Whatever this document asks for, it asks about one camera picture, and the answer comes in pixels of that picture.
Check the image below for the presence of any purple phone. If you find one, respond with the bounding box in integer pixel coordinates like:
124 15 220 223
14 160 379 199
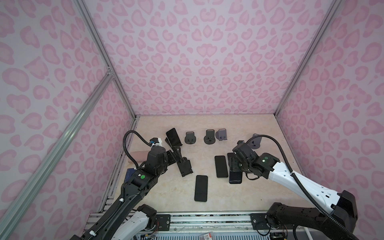
227 153 236 166

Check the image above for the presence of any small phone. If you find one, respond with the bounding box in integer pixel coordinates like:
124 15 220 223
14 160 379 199
229 169 243 185

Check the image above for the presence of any silver phone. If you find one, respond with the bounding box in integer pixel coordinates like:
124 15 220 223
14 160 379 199
215 156 229 178

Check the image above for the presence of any teal-edged phone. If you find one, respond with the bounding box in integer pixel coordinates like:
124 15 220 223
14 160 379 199
194 175 208 202

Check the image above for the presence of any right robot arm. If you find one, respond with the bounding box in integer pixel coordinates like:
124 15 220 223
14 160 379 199
232 141 358 240

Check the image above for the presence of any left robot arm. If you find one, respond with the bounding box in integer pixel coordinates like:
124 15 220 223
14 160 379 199
71 146 182 240

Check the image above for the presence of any black folding phone stand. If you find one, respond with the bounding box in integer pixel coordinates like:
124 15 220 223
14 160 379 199
165 138 181 154

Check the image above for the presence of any black folding stand, front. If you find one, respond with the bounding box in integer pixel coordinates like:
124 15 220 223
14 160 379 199
177 157 193 177

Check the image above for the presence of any black round phone stand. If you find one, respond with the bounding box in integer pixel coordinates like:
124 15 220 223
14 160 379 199
204 130 216 145

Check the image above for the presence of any pink rectangular case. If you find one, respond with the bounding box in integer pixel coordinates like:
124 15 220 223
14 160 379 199
130 151 149 164

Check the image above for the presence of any blue pad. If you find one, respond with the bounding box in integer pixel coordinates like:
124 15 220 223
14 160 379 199
124 168 136 183

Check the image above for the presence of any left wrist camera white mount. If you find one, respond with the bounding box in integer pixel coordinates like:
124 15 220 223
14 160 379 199
149 138 163 147

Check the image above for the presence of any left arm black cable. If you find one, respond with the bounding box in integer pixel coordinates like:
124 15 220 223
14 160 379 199
122 130 152 170

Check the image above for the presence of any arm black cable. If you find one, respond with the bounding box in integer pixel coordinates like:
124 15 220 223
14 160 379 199
122 130 152 170
245 134 359 240

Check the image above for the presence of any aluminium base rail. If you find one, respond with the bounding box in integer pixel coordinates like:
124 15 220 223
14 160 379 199
80 209 340 240

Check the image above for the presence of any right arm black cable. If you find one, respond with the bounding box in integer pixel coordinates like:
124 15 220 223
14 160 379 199
245 134 359 240

